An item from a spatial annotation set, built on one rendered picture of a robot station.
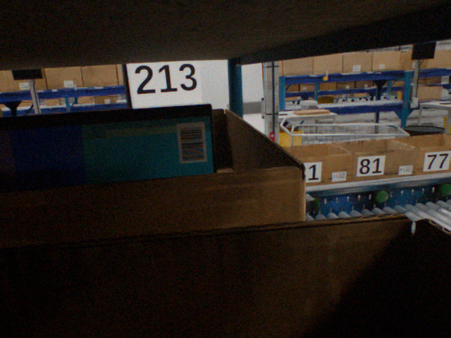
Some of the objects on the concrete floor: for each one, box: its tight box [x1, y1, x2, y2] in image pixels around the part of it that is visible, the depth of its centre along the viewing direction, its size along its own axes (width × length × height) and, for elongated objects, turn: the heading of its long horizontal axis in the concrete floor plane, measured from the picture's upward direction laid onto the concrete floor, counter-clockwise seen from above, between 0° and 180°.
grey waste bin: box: [403, 125, 446, 137], centre depth 464 cm, size 50×50×64 cm
